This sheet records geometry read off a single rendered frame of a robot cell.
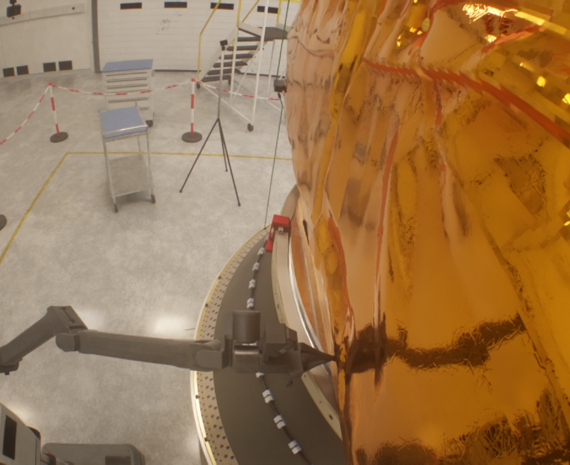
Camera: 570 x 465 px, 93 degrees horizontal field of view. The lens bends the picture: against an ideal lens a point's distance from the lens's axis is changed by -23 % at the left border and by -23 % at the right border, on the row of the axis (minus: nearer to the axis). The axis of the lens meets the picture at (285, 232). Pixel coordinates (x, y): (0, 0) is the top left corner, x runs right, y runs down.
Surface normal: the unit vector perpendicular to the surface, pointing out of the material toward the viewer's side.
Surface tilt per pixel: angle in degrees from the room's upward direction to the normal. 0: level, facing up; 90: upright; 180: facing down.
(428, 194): 87
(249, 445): 62
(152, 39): 90
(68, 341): 43
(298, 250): 0
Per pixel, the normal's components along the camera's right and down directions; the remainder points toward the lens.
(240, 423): -0.74, -0.20
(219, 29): 0.11, 0.68
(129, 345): -0.18, -0.22
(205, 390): -0.56, -0.51
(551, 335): -0.92, -0.22
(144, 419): 0.15, -0.73
